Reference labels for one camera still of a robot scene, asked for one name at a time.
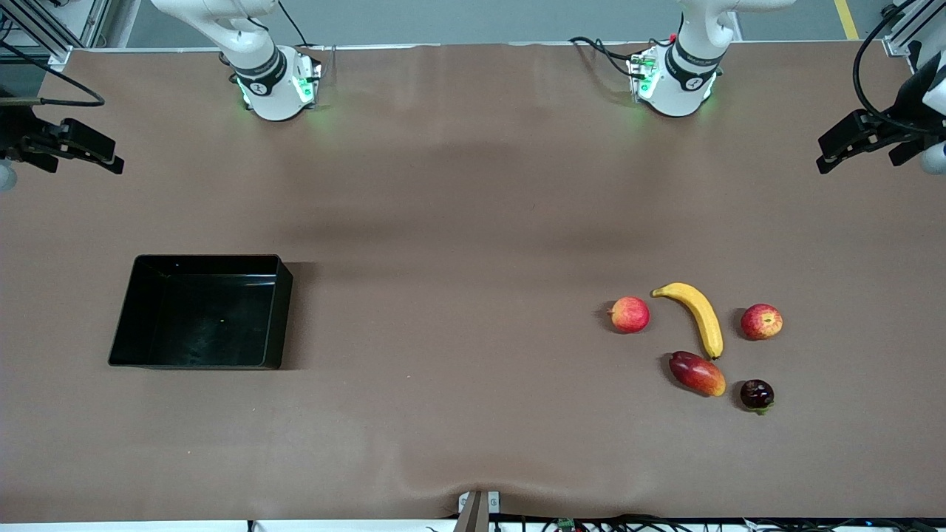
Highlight aluminium frame profile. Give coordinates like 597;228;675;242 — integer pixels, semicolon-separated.
883;0;946;57
0;0;112;72

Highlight black right base cable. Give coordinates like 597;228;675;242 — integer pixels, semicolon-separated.
276;0;308;50

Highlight dark purple mangosteen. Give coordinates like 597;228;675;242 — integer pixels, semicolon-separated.
740;379;775;415

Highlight brown table mat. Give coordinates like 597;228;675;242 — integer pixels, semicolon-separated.
0;41;946;522

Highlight yellow banana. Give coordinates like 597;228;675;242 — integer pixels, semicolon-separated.
651;282;724;361

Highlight black left base cables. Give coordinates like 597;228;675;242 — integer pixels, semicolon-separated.
568;35;641;81

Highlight red pomegranate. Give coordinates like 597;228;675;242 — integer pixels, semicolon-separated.
608;296;652;335

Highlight red yellow mango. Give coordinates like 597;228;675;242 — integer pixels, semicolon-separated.
669;350;727;398

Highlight red yellow apple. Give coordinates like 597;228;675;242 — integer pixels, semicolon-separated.
741;303;784;341

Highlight brown mount post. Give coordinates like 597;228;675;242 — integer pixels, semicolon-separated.
453;491;490;532

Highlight grey metal bracket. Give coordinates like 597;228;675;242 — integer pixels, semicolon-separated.
458;491;501;515

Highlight black rectangular plastic tray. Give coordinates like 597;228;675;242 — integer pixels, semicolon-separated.
108;254;294;371

